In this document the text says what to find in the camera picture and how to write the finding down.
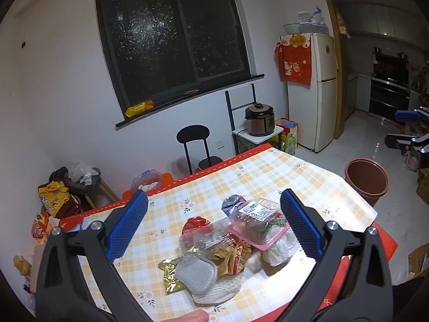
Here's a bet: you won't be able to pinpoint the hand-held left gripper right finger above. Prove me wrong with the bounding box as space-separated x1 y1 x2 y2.
280 188 394 322

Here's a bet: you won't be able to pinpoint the grey kitchen cabinet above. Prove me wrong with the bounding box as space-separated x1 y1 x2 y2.
347 74 371 111

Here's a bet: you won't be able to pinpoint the cardboard box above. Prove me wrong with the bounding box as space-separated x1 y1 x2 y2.
416 168 429 205

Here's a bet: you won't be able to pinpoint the white foam net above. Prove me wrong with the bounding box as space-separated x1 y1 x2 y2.
191 272 242 306

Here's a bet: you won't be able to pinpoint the black bucket with plastic bags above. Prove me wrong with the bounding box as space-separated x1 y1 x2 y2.
65 166 103 195

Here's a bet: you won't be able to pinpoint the person's left hand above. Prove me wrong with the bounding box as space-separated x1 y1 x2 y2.
174 310 209 322

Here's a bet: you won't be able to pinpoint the cream fridge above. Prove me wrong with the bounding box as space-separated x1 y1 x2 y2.
286 33 338 153

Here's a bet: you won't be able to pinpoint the red wrapper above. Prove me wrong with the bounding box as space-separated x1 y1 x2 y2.
182 217 210 239

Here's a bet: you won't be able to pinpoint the clear lidded food container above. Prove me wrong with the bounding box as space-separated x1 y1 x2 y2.
132 171 161 192

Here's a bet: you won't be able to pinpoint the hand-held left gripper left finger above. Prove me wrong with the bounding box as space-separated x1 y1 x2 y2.
35 189 150 322

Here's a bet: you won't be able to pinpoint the yellow snack bags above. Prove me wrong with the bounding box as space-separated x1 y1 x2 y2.
38 181 72 217

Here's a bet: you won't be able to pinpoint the orange snack packet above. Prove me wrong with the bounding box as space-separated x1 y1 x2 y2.
32 211 51 239

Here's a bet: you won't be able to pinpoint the gold foil wrapper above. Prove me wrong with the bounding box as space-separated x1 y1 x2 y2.
158 258 188 294

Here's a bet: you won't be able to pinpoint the clear plastic packaging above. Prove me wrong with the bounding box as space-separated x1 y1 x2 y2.
179 219 235 254

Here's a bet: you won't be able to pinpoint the red printed cloth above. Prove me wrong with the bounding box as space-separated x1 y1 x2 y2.
275 34 314 86

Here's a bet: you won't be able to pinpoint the black round-back chair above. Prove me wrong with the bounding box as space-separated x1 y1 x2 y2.
176 125 223 175

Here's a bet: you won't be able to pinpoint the dark sliding window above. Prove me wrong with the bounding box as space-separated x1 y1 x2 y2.
94 0 252 108

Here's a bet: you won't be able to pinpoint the white plastic bag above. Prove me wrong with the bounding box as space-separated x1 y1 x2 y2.
248 231 300 272

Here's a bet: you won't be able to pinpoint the brown trash bin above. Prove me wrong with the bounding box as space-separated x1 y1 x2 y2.
345 159 389 207

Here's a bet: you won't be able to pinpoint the flat cardboard piece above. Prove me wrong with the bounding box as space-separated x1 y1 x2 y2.
407 243 429 284

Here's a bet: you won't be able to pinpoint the black windowsill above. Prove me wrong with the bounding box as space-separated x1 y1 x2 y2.
116 73 265 128

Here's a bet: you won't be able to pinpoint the crushed blue can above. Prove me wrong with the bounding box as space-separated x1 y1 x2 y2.
221 195 247 218

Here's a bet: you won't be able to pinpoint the clear plastic bags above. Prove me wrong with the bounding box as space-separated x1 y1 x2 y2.
298 7 328 35

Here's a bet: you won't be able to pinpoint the brown pressure cooker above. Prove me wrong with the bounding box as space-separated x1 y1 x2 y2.
245 102 276 137

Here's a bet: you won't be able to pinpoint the yellow checked tablecloth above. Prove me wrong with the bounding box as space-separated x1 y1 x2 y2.
75 148 378 322

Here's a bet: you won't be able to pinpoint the colourful shopping bag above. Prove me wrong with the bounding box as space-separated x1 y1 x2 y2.
275 118 299 155

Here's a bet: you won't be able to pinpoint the wooden stool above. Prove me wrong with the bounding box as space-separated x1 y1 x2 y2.
85 178 121 210

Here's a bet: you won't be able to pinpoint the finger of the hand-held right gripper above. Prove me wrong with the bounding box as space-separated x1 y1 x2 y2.
385 133 429 162
395 107 429 123

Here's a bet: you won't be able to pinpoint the black metal rack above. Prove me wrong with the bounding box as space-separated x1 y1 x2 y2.
224 83 285 156

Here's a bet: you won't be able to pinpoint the pink tray with clear lid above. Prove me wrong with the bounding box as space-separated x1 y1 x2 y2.
227 199 291 251

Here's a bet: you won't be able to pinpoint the yellow snack packet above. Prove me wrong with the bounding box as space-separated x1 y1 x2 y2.
125 100 155 118

